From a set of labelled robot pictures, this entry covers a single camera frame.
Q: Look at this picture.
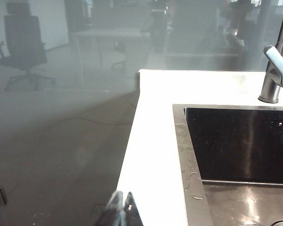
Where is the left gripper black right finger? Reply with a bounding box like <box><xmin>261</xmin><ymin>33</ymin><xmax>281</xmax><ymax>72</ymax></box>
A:
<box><xmin>123</xmin><ymin>191</ymin><xmax>145</xmax><ymax>226</ymax></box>

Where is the steel faucet lever handle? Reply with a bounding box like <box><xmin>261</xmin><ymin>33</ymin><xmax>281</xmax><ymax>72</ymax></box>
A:
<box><xmin>263</xmin><ymin>45</ymin><xmax>283</xmax><ymax>90</ymax></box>

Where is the black undermount sink basin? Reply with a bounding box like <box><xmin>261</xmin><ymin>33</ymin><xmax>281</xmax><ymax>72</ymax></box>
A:
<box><xmin>172</xmin><ymin>104</ymin><xmax>283</xmax><ymax>226</ymax></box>

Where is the left gripper left finger with clear pad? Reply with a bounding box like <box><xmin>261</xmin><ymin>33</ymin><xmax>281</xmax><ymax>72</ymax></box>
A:
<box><xmin>94</xmin><ymin>190</ymin><xmax>125</xmax><ymax>226</ymax></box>

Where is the brushed steel faucet spout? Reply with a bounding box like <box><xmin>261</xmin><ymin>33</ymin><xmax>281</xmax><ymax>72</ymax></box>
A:
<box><xmin>258</xmin><ymin>0</ymin><xmax>283</xmax><ymax>104</ymax></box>

